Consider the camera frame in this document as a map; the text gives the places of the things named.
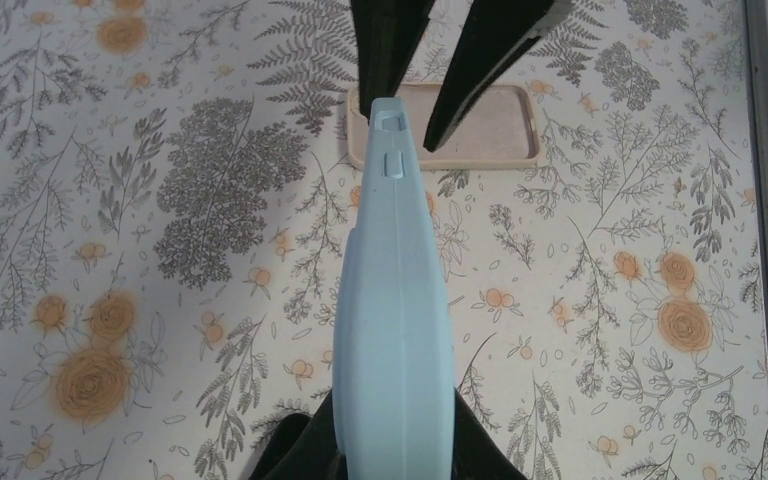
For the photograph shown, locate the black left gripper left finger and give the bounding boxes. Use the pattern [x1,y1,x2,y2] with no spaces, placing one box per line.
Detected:
[248,393,348,480]

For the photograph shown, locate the phone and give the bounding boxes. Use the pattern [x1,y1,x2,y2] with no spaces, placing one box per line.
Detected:
[332,97,455,479]

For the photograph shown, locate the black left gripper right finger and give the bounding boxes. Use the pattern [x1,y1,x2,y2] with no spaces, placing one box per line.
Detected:
[451,391,527,480]

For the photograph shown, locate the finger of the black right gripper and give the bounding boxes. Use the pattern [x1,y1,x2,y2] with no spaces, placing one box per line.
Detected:
[423,0,574,152]
[350,0,434,118]

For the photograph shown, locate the cream phone case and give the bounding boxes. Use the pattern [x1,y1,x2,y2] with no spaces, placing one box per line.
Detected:
[345,82,542,172]

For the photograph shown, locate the floral patterned table mat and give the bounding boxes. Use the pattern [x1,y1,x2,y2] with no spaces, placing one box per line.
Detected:
[0,1,768,479]

